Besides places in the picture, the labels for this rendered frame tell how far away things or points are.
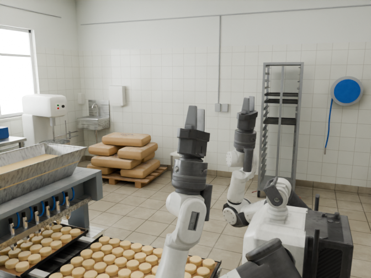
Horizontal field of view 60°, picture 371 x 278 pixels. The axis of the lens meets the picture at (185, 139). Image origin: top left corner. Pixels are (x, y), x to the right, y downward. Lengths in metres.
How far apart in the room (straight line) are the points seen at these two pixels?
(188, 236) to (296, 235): 0.34
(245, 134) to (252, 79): 3.80
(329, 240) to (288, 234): 0.11
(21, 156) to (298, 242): 1.33
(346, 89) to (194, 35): 2.38
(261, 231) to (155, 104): 4.77
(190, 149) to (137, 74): 5.00
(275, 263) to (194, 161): 0.32
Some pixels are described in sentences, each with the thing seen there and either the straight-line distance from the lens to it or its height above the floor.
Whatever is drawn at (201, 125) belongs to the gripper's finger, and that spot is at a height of 1.55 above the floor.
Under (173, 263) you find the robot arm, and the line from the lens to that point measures 0.84.
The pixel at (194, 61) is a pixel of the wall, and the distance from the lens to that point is 5.31.
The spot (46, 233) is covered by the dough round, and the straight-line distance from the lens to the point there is 1.76.
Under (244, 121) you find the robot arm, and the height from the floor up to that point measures 1.50.
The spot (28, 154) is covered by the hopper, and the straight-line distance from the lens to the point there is 1.80.
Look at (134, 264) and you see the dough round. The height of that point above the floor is 0.92.
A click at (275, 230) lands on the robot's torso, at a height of 1.24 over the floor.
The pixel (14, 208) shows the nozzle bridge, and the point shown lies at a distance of 1.41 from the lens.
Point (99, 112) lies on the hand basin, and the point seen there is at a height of 0.97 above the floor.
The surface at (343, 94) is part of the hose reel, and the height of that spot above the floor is 1.41.
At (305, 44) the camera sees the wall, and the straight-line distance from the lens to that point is 5.00.
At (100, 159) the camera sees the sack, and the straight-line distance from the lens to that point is 5.11.
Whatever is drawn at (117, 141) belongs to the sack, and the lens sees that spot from 5.13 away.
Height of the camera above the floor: 1.68
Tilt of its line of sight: 12 degrees down
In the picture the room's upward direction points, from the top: straight up
